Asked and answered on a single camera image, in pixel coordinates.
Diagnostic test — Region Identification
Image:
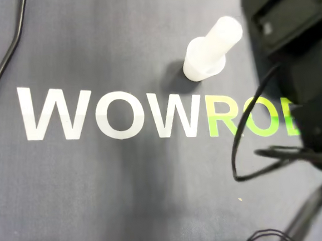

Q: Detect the translucent white plastic cup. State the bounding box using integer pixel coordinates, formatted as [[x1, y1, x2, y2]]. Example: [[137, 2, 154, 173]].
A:
[[180, 35, 228, 83]]

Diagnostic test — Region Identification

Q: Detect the thin black looped wire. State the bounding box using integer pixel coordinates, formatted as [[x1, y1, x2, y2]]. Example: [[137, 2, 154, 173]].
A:
[[241, 226, 298, 241]]

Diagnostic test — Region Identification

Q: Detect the translucent white plastic cylinder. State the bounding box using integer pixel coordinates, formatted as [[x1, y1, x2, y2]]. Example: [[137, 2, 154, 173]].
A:
[[194, 15, 246, 75]]

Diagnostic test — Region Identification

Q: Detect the thin black servo cable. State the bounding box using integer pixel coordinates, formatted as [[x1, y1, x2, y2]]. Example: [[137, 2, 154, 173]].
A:
[[224, 59, 322, 183]]

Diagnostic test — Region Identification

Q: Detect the grey mat with WOWROBO print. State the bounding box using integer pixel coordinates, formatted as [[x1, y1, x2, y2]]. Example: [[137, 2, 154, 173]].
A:
[[0, 0, 322, 241]]

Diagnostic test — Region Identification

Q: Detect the black servo cable bundle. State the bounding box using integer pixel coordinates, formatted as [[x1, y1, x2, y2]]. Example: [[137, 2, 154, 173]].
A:
[[277, 176, 322, 241]]

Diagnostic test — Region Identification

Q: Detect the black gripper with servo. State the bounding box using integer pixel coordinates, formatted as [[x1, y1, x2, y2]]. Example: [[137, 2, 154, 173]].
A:
[[241, 0, 322, 60]]

